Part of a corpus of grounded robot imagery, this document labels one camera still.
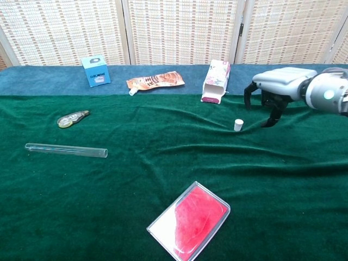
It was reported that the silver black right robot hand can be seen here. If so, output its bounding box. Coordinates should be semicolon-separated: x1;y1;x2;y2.
243;66;318;128

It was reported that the blue cardboard box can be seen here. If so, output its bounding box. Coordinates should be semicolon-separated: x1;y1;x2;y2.
81;54;111;88

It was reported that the clear glass test tube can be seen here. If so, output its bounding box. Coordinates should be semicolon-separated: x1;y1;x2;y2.
24;142;109;158

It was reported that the woven folding screen panel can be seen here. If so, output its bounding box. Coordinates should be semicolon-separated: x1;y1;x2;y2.
0;0;128;67
0;27;14;70
235;0;348;65
325;26;348;65
121;0;245;66

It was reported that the floral pink white carton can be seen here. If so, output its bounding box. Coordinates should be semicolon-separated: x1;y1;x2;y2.
200;60;231;104

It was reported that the clear case with red card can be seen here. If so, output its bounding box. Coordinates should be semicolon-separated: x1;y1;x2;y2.
146;181;232;261

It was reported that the orange spout pouch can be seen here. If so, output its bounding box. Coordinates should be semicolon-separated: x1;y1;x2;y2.
126;71;185;96

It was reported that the blue table cloth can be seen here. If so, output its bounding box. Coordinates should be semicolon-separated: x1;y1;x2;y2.
0;64;348;96

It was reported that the green velvet cloth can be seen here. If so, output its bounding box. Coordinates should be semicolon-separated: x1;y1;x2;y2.
0;93;348;261

